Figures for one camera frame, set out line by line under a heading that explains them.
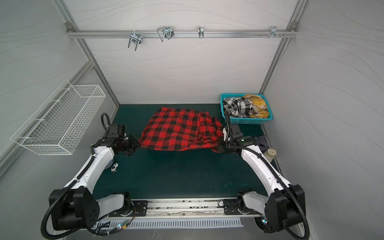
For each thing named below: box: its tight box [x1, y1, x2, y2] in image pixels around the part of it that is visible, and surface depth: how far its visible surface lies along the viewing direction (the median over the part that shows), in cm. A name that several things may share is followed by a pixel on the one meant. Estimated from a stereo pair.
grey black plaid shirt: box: [223, 97, 254, 118], surface depth 109 cm
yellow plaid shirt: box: [242, 94, 270, 119], surface depth 107 cm
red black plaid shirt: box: [138, 107, 225, 153], surface depth 103 cm
